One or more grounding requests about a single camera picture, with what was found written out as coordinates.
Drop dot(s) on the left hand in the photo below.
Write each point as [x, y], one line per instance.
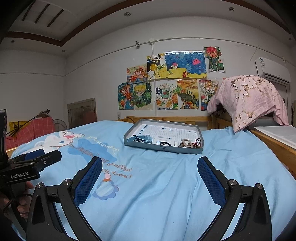
[24, 202]

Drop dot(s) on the moon and stars drawing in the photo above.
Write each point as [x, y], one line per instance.
[157, 67]

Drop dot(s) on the light blue printed bedsheet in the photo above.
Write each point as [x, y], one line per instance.
[168, 208]

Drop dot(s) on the mermaid drawing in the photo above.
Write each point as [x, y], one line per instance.
[137, 74]

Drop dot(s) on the red checked cloth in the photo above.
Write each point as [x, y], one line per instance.
[34, 129]

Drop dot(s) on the pink floral cloth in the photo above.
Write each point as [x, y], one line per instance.
[247, 98]

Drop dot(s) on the orange haired girl drawing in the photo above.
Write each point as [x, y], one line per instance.
[125, 96]

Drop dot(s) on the blue sea drawing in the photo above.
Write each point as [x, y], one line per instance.
[186, 64]

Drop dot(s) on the white mattress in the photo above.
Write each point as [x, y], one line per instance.
[283, 134]

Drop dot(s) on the white wall air conditioner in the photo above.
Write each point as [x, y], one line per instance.
[272, 71]

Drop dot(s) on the wooden bed frame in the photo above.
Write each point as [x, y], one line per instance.
[241, 156]

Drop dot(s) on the fish and drink drawing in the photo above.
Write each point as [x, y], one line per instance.
[167, 94]

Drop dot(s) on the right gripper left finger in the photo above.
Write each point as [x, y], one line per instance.
[44, 222]

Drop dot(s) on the red haired figure drawing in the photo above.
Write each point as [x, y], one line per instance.
[213, 54]

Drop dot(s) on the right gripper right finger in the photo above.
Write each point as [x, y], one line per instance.
[255, 219]

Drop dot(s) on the blonde child drawing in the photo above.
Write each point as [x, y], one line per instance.
[142, 96]

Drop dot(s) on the dinosaur landscape drawing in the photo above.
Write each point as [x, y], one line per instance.
[188, 94]

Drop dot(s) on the blue grey hair clip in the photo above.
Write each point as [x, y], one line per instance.
[140, 138]

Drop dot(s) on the grey blue box lid tray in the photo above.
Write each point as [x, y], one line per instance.
[164, 135]

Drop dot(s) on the small wall hatch door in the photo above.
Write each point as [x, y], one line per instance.
[82, 112]

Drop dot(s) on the colourful doodle drawing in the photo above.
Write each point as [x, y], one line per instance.
[207, 89]

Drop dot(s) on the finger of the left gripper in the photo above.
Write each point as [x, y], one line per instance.
[47, 159]
[28, 156]

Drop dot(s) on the ceiling air vent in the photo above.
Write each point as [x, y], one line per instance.
[46, 15]

